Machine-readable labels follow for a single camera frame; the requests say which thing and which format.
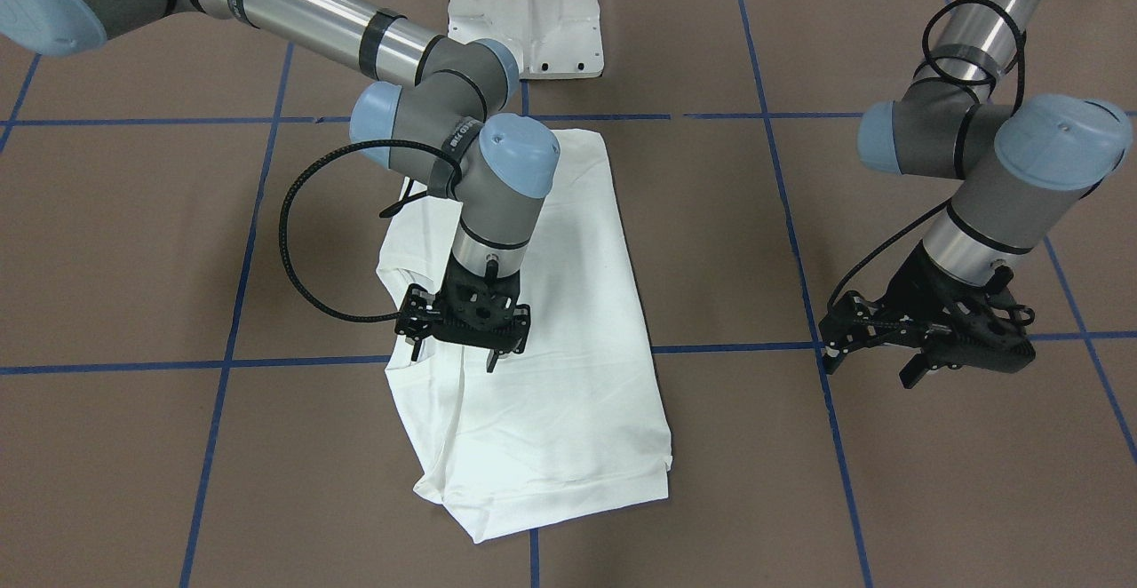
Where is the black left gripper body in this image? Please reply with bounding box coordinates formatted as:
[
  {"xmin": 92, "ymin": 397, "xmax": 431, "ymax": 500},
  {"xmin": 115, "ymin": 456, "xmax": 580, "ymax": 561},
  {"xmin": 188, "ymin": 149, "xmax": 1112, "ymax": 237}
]
[{"xmin": 820, "ymin": 245, "xmax": 1036, "ymax": 373}]

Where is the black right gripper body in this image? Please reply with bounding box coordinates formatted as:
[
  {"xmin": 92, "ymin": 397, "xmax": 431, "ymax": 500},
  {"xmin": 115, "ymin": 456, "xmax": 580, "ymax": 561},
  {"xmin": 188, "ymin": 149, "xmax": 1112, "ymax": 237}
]
[{"xmin": 395, "ymin": 256, "xmax": 531, "ymax": 354}]

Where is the white long-sleeve printed shirt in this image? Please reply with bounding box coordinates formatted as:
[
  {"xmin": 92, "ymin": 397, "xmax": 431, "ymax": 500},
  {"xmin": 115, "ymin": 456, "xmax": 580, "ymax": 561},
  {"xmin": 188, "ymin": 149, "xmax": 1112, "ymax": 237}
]
[{"xmin": 385, "ymin": 129, "xmax": 672, "ymax": 544}]

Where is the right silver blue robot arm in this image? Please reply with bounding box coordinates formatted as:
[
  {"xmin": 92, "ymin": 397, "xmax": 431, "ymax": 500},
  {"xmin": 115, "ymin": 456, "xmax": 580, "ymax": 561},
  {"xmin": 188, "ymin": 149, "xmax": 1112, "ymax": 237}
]
[{"xmin": 3, "ymin": 0, "xmax": 561, "ymax": 372}]

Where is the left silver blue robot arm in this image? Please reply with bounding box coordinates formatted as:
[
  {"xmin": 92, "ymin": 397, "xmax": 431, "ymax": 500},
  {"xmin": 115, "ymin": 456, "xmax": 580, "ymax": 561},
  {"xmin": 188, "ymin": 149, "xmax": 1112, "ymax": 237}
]
[{"xmin": 819, "ymin": 0, "xmax": 1134, "ymax": 388}]

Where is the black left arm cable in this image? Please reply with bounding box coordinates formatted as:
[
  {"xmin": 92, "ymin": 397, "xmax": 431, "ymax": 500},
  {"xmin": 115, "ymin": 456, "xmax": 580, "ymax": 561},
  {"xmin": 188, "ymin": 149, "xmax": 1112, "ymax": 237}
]
[{"xmin": 825, "ymin": 0, "xmax": 1027, "ymax": 314}]

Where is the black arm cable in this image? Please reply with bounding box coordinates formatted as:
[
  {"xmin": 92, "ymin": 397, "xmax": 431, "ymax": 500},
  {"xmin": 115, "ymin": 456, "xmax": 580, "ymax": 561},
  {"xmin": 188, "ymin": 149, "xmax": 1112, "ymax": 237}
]
[
  {"xmin": 825, "ymin": 0, "xmax": 1027, "ymax": 314},
  {"xmin": 279, "ymin": 139, "xmax": 463, "ymax": 322}
]

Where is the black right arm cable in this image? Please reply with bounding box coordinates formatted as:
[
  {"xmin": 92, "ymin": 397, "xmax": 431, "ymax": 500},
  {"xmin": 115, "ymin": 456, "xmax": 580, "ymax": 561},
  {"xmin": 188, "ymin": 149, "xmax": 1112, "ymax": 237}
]
[{"xmin": 279, "ymin": 139, "xmax": 463, "ymax": 322}]

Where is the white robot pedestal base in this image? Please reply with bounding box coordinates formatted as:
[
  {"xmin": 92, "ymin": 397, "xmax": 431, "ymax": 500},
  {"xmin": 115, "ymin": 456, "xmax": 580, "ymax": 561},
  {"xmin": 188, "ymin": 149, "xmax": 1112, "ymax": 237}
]
[{"xmin": 448, "ymin": 0, "xmax": 605, "ymax": 81}]

